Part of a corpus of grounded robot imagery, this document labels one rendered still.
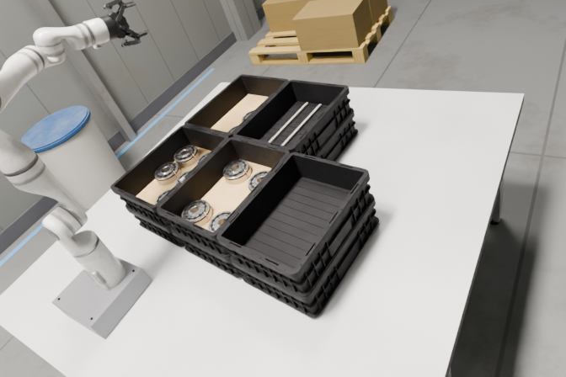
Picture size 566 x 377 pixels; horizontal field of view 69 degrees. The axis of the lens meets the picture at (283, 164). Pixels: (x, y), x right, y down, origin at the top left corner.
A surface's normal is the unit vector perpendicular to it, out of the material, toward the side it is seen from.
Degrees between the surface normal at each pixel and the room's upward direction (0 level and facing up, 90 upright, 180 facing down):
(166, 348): 0
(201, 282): 0
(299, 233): 0
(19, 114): 90
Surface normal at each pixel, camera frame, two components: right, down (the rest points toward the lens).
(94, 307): -0.26, -0.74
